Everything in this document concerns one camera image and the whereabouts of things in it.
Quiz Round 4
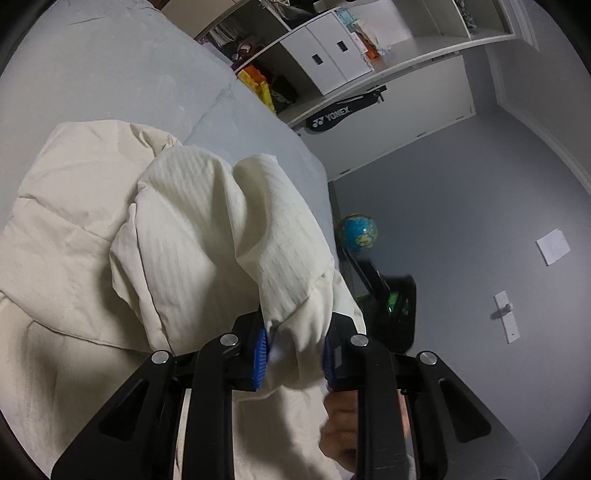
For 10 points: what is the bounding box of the grey bed sheet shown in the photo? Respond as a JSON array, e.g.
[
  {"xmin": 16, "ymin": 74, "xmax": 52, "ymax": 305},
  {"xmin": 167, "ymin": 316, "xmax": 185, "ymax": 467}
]
[{"xmin": 0, "ymin": 0, "xmax": 335, "ymax": 241}]

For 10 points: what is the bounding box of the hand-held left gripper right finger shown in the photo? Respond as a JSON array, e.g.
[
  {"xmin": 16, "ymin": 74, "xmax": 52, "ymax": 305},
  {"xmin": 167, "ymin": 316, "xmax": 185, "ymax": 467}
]
[{"xmin": 321, "ymin": 313, "xmax": 541, "ymax": 480}]

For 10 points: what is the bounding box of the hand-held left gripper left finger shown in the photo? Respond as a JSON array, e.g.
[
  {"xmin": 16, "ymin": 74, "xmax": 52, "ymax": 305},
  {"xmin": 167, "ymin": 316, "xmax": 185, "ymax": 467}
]
[{"xmin": 51, "ymin": 311, "xmax": 269, "ymax": 480}]

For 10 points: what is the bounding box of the white paper sheet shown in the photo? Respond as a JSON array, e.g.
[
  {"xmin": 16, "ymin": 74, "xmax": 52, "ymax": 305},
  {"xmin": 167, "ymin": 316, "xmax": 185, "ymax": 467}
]
[{"xmin": 536, "ymin": 228, "xmax": 573, "ymax": 266}]

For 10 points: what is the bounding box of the white wardrobe shelf unit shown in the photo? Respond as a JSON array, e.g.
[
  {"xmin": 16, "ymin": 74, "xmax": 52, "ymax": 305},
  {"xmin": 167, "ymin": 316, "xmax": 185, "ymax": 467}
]
[{"xmin": 194, "ymin": 0, "xmax": 515, "ymax": 183}]

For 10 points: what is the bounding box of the black racket bag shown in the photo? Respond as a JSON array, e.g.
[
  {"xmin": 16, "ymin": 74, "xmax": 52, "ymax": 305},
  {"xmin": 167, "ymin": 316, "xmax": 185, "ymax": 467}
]
[{"xmin": 305, "ymin": 85, "xmax": 387, "ymax": 134}]

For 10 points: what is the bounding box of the blue globe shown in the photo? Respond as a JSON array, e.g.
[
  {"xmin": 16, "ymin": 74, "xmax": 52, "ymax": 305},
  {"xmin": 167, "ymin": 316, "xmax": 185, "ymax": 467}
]
[{"xmin": 335, "ymin": 213, "xmax": 379, "ymax": 254}]

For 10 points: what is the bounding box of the pile of colourful clothes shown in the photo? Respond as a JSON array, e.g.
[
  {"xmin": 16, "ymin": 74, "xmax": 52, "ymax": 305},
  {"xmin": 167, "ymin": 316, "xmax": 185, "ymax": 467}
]
[{"xmin": 337, "ymin": 9, "xmax": 391, "ymax": 61}]

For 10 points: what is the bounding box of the person's right hand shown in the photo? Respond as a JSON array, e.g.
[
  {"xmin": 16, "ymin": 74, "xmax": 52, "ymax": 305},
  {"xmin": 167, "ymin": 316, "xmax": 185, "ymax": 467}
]
[{"xmin": 320, "ymin": 391, "xmax": 413, "ymax": 476}]

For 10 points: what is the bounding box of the white wall light switch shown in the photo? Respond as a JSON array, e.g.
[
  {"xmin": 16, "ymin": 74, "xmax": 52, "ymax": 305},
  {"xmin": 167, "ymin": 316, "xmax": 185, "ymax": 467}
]
[{"xmin": 492, "ymin": 291, "xmax": 522, "ymax": 344}]

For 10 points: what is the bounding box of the yellow storage bin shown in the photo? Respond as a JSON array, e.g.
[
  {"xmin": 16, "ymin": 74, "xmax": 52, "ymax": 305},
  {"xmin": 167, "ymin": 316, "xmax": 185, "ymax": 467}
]
[{"xmin": 238, "ymin": 65, "xmax": 278, "ymax": 114}]

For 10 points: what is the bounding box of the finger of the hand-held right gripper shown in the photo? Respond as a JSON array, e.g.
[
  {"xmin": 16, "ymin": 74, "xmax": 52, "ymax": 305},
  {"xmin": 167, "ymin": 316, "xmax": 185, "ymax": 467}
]
[{"xmin": 341, "ymin": 249, "xmax": 386, "ymax": 301}]

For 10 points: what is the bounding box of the white door frame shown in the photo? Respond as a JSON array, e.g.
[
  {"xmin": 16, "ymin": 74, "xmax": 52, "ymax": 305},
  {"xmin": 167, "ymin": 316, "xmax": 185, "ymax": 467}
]
[{"xmin": 487, "ymin": 0, "xmax": 591, "ymax": 183}]

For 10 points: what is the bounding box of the cream white duvet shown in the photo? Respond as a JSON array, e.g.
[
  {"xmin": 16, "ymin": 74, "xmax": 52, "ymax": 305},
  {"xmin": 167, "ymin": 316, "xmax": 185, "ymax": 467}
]
[{"xmin": 0, "ymin": 119, "xmax": 368, "ymax": 480}]

